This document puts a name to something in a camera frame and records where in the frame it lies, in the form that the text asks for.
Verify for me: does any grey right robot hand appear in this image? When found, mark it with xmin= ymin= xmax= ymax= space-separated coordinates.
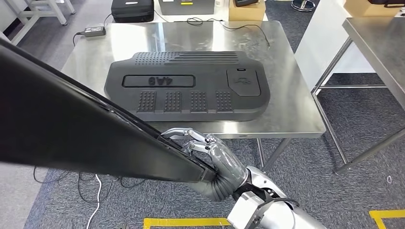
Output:
xmin=160 ymin=127 xmax=249 ymax=187

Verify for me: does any black plastic frame panel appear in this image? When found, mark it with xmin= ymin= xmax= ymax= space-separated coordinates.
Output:
xmin=0 ymin=38 xmax=219 ymax=184

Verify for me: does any stainless steel workbench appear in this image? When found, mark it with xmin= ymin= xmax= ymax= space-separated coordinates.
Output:
xmin=62 ymin=20 xmax=327 ymax=173

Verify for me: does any black plastic engine cover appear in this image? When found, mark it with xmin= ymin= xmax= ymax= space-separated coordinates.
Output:
xmin=104 ymin=50 xmax=271 ymax=122

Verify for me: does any white desk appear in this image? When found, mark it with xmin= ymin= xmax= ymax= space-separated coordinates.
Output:
xmin=107 ymin=0 xmax=269 ymax=23

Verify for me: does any cardboard box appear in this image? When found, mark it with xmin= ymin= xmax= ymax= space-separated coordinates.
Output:
xmin=228 ymin=0 xmax=266 ymax=21
xmin=343 ymin=0 xmax=405 ymax=18

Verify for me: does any white cabinet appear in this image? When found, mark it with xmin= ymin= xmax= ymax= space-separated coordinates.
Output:
xmin=294 ymin=0 xmax=375 ymax=93

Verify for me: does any grey equipment box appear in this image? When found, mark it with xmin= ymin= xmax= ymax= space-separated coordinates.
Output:
xmin=158 ymin=0 xmax=216 ymax=16

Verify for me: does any black electronic device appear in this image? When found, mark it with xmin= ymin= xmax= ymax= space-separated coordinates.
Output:
xmin=234 ymin=0 xmax=259 ymax=8

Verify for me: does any chrome stanchion base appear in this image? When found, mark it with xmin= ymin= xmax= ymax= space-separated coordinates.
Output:
xmin=291 ymin=0 xmax=320 ymax=12

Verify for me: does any black carrying case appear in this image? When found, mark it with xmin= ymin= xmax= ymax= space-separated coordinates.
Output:
xmin=110 ymin=0 xmax=155 ymax=23

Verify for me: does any black power adapter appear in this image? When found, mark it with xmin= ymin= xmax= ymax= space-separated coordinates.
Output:
xmin=84 ymin=26 xmax=107 ymax=38

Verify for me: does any stainless steel table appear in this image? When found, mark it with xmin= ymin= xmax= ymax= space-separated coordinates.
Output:
xmin=311 ymin=16 xmax=405 ymax=175

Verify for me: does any black bag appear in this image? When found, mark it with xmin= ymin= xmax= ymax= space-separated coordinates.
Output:
xmin=368 ymin=0 xmax=405 ymax=9

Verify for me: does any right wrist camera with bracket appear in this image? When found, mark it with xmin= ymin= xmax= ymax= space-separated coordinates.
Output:
xmin=227 ymin=189 xmax=269 ymax=229

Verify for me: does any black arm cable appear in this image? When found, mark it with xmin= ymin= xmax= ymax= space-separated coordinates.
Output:
xmin=250 ymin=197 xmax=299 ymax=229

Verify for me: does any white floor cable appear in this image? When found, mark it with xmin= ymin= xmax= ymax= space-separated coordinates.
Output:
xmin=86 ymin=174 xmax=103 ymax=229

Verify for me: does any thin black cable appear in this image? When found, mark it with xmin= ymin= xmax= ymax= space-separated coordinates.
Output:
xmin=174 ymin=17 xmax=270 ymax=48

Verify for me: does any black floor cable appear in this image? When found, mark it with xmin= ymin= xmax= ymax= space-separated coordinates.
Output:
xmin=33 ymin=166 xmax=146 ymax=205

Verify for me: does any black adapter cord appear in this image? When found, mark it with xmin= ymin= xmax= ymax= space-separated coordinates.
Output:
xmin=72 ymin=13 xmax=114 ymax=47

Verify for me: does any white frame furniture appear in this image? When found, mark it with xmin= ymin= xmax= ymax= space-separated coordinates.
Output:
xmin=0 ymin=0 xmax=76 ymax=45

